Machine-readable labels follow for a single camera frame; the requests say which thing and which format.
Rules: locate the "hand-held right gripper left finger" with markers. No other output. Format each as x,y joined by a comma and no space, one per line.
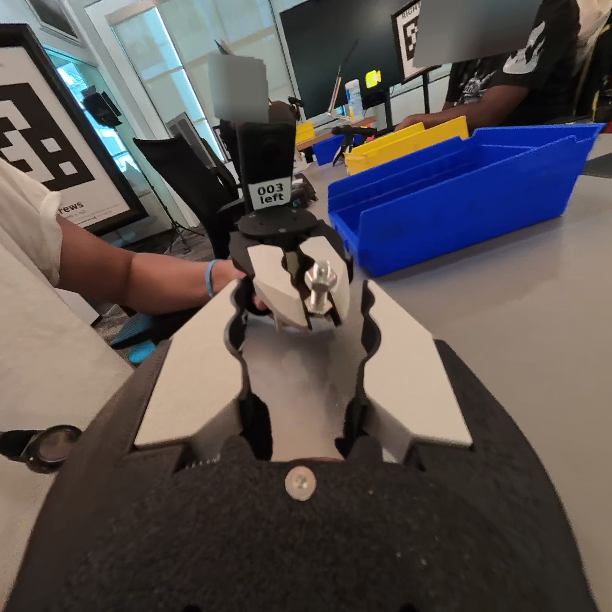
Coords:
191,382

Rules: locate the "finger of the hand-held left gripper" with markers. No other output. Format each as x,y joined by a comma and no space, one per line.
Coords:
337,267
279,291

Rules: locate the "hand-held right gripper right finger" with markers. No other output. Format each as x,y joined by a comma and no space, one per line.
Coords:
416,382

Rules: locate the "silver hex bolt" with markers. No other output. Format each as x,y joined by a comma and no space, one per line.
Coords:
320,296

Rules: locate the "person's left forearm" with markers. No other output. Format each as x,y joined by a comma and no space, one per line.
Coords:
134,277

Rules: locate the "grey desk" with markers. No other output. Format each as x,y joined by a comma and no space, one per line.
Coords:
502,344

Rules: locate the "person's left hand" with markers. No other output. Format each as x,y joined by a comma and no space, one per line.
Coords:
232,272

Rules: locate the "small black device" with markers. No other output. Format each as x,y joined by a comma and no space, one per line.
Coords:
301,196

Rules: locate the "small blue bin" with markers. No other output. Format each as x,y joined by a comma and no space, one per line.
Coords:
325,150

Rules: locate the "blue wristband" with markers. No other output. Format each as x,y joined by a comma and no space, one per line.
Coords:
210,282

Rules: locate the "blue chair part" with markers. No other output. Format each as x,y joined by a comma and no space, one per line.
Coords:
134,334

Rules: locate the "black chair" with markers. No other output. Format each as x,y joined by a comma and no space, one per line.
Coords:
191,191

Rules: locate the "white wipes canister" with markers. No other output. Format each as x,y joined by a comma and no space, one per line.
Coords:
354,100

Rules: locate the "blue plastic bin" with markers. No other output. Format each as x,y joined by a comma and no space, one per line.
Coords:
430,215

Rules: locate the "large black screen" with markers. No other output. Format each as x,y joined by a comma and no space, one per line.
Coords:
325,48

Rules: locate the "yellow plastic bin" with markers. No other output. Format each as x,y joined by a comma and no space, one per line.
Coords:
406,141

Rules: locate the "black badge reel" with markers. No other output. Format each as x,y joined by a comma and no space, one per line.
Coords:
48,449

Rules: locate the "person's white shirt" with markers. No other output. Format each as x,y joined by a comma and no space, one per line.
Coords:
28,334

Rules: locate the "black studio light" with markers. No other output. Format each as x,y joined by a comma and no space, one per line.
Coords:
103,107

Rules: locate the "framed marker poster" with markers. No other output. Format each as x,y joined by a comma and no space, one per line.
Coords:
71,143
404,38

